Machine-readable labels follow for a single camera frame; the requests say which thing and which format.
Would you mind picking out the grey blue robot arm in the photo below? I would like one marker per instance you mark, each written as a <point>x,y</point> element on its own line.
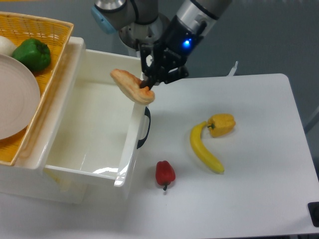
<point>113,15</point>

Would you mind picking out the black drawer handle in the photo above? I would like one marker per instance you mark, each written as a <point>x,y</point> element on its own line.
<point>146,128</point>

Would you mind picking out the yellow banana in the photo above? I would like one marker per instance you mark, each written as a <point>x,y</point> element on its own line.
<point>202,152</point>

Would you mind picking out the yellow woven basket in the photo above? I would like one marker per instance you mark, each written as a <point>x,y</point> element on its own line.
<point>55,33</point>

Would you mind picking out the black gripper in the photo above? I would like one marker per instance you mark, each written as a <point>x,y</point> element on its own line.
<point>165,59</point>

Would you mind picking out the green bell pepper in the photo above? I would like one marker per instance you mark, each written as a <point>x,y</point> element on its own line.
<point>33,54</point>

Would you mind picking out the triangle bread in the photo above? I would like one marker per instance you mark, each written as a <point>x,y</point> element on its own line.
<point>129,84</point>

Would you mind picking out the pink plate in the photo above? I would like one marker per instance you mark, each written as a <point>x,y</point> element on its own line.
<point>19,96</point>

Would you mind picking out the white onion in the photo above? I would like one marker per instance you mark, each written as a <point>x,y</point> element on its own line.
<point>7,47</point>

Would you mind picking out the upper white drawer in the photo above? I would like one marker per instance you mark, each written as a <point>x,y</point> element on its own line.
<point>96,142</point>

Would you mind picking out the red bell pepper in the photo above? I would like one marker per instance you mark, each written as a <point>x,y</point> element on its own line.
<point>165,174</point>

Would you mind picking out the yellow bell pepper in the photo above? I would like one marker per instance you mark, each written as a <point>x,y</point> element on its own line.
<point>220,124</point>

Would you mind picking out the black object at table edge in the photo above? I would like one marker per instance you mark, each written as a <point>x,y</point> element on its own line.
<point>313,208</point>

